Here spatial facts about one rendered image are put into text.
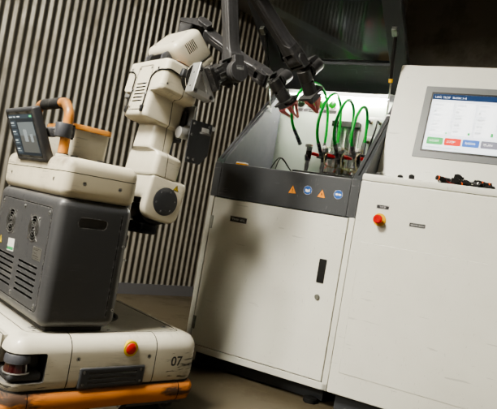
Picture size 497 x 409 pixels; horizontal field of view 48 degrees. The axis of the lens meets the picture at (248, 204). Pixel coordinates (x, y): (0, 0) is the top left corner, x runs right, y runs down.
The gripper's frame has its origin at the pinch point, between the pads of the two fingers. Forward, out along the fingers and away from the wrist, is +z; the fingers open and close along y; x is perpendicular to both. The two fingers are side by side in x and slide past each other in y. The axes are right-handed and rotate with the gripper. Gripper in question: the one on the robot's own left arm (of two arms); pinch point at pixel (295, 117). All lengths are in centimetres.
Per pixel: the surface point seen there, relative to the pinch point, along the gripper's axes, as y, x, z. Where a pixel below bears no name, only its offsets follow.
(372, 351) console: -32, 64, 82
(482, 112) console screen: -64, -34, 37
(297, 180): -7.3, 26.5, 19.1
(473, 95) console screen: -60, -40, 30
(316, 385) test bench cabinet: -9, 80, 87
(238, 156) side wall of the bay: 30.1, 16.3, 4.1
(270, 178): 4.2, 29.0, 14.1
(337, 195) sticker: -23.1, 26.4, 29.9
